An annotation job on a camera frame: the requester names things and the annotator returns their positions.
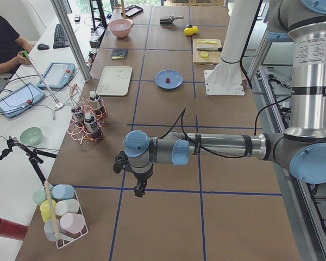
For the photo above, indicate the blue teach pendant near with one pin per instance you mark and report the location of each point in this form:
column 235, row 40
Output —
column 20, row 100

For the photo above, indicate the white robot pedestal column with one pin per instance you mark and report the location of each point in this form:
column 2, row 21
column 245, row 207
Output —
column 226, row 77

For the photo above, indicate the white wire cup rack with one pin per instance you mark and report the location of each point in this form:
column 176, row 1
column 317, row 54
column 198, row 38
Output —
column 66, row 237

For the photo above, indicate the blue teach pendant far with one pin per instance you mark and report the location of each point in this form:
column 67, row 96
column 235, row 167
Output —
column 57, row 75

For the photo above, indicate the blue plate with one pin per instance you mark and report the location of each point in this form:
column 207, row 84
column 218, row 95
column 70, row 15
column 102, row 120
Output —
column 175, row 77

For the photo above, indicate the wooden cutting board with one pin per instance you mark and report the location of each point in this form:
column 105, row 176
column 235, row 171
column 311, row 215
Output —
column 212, row 59

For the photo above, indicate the aluminium frame post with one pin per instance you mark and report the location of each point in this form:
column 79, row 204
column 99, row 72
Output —
column 62, row 15

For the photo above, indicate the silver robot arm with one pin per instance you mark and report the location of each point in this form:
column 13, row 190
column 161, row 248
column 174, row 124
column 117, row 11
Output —
column 301, row 149

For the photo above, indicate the mint green cup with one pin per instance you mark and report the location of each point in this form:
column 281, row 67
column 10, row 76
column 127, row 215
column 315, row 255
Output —
column 39, row 196

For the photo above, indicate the pink reacher stick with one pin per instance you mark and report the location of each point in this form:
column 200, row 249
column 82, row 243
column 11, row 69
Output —
column 58, row 104

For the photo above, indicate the cream rectangular tray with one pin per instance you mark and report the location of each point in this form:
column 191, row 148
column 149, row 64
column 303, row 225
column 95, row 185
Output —
column 114, row 81

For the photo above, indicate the pink bowl with ice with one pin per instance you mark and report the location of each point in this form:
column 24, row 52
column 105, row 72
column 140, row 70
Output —
column 121, row 27

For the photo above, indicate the copper wire bottle rack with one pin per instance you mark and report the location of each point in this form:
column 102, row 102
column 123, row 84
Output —
column 77, row 130

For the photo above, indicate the yellow lemon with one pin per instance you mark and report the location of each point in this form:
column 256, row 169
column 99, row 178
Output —
column 195, row 30
column 189, row 31

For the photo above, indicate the blue teach pendant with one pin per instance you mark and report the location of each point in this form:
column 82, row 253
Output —
column 57, row 75
column 20, row 100

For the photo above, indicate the wooden rack handle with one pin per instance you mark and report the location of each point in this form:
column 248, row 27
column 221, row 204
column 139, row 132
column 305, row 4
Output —
column 52, row 212

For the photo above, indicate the pale blue cup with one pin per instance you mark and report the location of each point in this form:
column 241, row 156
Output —
column 49, row 231

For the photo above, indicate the red cylinder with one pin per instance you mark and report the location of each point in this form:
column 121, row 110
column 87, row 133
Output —
column 12, row 230

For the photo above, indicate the yellow plastic knife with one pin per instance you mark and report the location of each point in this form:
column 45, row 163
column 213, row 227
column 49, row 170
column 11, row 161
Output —
column 206, row 42

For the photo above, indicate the black computer mouse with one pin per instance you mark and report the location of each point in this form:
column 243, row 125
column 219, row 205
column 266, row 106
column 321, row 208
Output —
column 42, row 47

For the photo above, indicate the black handled knife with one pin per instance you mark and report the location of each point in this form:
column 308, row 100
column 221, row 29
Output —
column 210, row 49

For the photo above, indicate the black keyboard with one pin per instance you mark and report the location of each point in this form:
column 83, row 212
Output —
column 60, row 38

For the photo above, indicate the seated person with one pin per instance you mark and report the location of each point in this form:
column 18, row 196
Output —
column 12, row 46

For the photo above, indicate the half lemon slice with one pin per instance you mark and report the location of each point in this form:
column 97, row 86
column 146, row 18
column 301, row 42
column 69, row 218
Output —
column 204, row 54

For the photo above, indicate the dark drink bottle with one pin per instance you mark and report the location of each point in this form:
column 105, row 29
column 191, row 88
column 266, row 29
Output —
column 77, row 114
column 95, row 102
column 92, row 126

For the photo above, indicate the mint green bowl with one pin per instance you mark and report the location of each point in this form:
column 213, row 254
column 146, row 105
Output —
column 31, row 136

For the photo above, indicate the pink cup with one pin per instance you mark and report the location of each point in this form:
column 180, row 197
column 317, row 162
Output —
column 72, row 222

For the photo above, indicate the metal scoop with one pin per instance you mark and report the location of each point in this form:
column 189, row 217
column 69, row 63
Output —
column 168, row 20

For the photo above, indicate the dark grey folded cloth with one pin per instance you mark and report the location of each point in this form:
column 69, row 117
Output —
column 119, row 54

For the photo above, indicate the yellow cup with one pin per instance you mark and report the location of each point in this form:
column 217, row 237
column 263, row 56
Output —
column 45, row 211

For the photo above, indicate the light blue cup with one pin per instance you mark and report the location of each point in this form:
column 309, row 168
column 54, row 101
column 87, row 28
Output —
column 63, row 192

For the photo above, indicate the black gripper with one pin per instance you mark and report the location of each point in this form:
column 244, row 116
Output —
column 142, row 179

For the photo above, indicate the white cup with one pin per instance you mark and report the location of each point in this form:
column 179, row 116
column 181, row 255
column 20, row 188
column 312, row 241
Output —
column 67, row 206

